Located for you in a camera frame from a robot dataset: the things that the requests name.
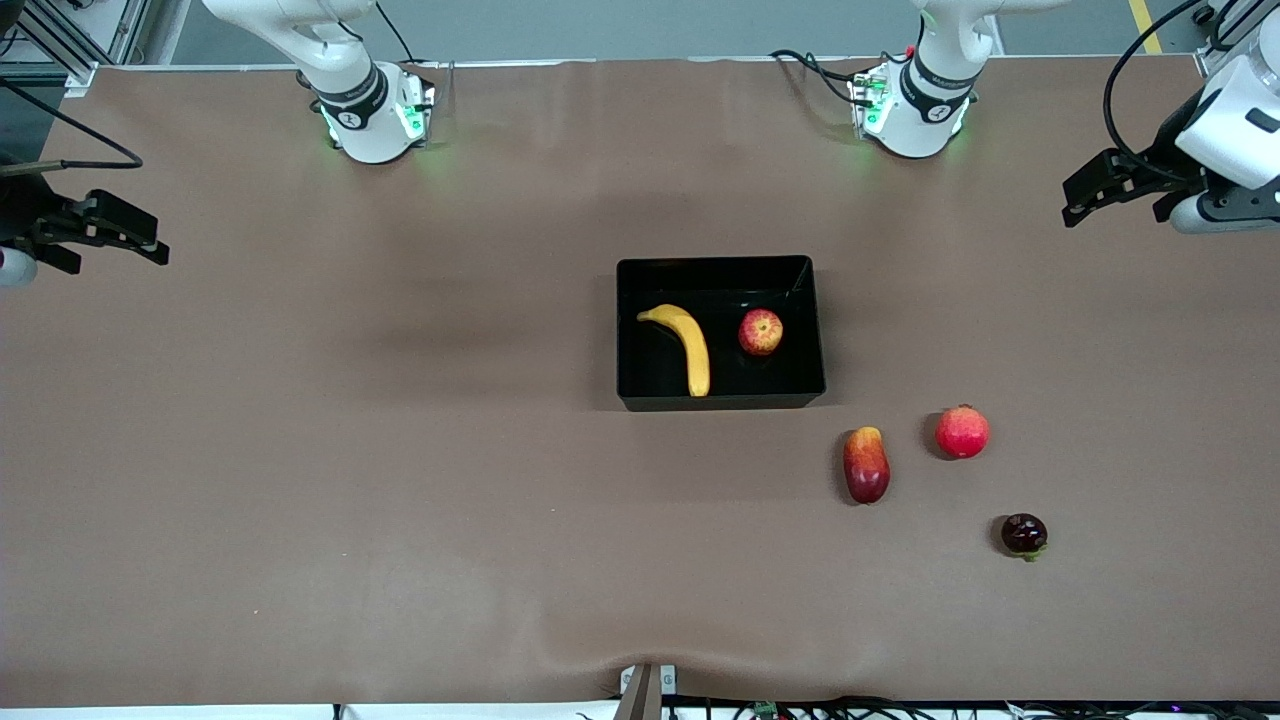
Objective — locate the small green circuit board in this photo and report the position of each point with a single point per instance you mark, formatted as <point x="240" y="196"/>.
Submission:
<point x="765" y="709"/>

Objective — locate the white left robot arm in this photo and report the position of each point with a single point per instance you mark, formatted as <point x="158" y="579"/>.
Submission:
<point x="920" y="130"/>

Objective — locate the red yellow apple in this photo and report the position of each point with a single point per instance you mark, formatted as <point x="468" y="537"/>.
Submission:
<point x="761" y="332"/>

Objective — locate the aluminium frame profile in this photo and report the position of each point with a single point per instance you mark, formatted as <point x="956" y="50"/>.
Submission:
<point x="1215" y="62"/>
<point x="120" y="30"/>

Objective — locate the black plastic box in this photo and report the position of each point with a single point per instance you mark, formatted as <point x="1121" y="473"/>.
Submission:
<point x="780" y="380"/>

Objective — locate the metal table clamp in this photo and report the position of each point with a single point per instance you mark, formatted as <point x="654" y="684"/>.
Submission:
<point x="645" y="695"/>

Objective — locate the brown table cover mat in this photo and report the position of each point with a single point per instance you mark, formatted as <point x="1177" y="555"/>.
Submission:
<point x="600" y="550"/>

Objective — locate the red pomegranate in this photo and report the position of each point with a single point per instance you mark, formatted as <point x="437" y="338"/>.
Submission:
<point x="962" y="432"/>

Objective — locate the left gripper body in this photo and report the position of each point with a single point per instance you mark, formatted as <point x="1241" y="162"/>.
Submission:
<point x="1167" y="157"/>

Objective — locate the dark purple mangosteen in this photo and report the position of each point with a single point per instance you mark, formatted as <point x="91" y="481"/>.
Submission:
<point x="1024" y="534"/>

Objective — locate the red orange mango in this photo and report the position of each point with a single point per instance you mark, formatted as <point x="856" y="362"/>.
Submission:
<point x="866" y="468"/>

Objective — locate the yellow banana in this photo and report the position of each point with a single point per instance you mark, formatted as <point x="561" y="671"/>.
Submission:
<point x="693" y="350"/>

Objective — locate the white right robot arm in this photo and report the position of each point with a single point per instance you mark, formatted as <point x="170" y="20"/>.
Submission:
<point x="370" y="130"/>

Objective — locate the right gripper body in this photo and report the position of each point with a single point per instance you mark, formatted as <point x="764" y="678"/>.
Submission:
<point x="17" y="211"/>

